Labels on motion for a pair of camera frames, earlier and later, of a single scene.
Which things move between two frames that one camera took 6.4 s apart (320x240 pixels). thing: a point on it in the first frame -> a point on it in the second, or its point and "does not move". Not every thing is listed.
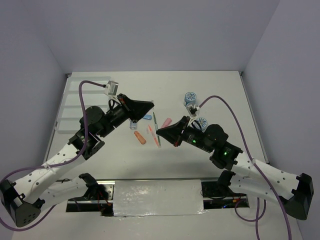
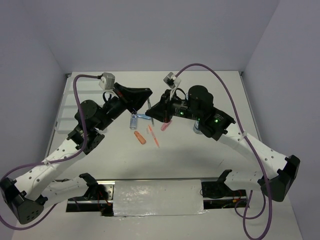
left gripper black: (135, 110) -> (131, 99)
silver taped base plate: (157, 198) does not move
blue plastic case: (148, 116) does not move
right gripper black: (173, 133) -> (164, 106)
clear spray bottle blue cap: (133, 125) does not move
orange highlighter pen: (154, 137) does not move
